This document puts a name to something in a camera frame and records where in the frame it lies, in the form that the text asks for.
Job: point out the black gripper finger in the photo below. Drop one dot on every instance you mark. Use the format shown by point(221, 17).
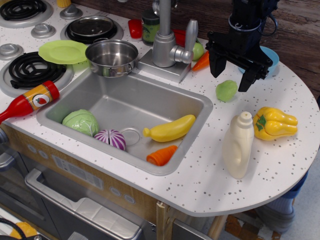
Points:
point(253, 73)
point(217, 62)

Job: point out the dark green toy can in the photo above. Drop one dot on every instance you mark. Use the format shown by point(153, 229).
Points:
point(150, 26)

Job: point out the whole orange toy carrot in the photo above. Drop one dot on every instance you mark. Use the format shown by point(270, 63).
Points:
point(202, 63)

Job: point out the yellow toy squash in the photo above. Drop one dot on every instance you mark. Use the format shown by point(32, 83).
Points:
point(170, 131)

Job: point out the small steel pot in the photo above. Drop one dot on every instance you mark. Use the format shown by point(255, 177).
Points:
point(111, 58)

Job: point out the black stove burner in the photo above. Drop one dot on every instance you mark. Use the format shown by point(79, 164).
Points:
point(16, 10)
point(30, 70)

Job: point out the green toy apple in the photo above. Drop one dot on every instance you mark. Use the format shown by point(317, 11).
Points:
point(198, 51)

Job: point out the yellow toy bell pepper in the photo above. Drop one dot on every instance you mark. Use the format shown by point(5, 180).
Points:
point(271, 123)

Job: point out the cream plastic bottle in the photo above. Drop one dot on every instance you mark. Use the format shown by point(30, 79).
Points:
point(237, 144)

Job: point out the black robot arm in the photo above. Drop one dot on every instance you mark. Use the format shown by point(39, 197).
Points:
point(250, 13)

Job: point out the black front stove burner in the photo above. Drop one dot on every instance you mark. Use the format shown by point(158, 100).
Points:
point(30, 70)

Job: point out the yellow object bottom left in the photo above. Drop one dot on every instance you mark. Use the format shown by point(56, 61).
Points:
point(27, 229)

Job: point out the silver stove knob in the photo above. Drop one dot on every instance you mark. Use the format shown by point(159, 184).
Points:
point(71, 13)
point(10, 51)
point(43, 31)

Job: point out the glass pot lid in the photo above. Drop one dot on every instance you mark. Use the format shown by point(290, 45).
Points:
point(95, 25)

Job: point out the red toy ketchup bottle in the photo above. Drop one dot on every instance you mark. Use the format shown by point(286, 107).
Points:
point(31, 101)

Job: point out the silver toy faucet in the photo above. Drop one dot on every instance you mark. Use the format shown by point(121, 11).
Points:
point(167, 59)

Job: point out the light green toy broccoli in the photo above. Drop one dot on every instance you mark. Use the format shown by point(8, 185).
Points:
point(226, 90)

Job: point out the light blue plastic bowl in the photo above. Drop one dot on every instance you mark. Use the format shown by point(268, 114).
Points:
point(273, 56)

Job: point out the red toy pepper piece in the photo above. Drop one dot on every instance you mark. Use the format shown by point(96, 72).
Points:
point(135, 29)

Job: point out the black rear stove burner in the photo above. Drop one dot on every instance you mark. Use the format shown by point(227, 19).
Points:
point(16, 10)

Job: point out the silver oven door handle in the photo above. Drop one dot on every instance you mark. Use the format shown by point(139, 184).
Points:
point(83, 219)

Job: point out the silver sink basin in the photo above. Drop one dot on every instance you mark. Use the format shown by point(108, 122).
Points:
point(129, 104)

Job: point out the green toy cabbage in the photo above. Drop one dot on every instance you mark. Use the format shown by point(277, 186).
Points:
point(82, 121)

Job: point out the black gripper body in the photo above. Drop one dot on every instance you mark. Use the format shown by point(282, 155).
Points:
point(241, 46)

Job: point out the purple striped toy onion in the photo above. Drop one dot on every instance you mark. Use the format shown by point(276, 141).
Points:
point(112, 137)

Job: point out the light green plastic plate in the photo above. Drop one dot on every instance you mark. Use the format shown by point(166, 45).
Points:
point(63, 52)

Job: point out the yellow toy corn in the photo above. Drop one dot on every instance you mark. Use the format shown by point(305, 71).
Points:
point(63, 3)

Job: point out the orange toy carrot half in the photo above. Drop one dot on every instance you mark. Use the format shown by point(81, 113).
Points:
point(162, 156)

